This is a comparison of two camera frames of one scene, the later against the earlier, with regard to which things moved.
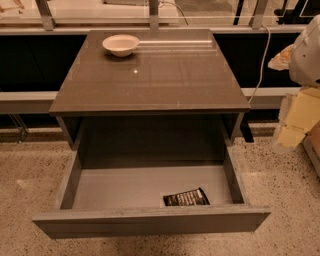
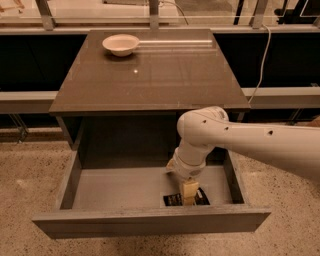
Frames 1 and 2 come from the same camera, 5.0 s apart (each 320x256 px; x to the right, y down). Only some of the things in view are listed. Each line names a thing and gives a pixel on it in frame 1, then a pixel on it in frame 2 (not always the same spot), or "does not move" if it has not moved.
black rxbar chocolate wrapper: x=190 y=198 does not move
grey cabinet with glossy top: x=149 y=88 does not move
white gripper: x=306 y=63 → x=187 y=169
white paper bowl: x=121 y=45 does not move
